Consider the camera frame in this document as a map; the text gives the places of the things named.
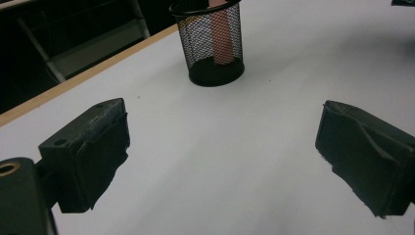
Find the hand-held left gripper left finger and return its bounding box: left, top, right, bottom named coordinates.
left=38, top=97, right=131, bottom=214

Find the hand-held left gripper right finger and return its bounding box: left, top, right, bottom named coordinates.
left=314, top=99, right=415, bottom=219

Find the black mesh pen holder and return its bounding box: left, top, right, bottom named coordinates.
left=168, top=0, right=246, bottom=87

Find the white metal-framed desk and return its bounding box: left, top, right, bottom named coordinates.
left=0, top=0, right=151, bottom=83

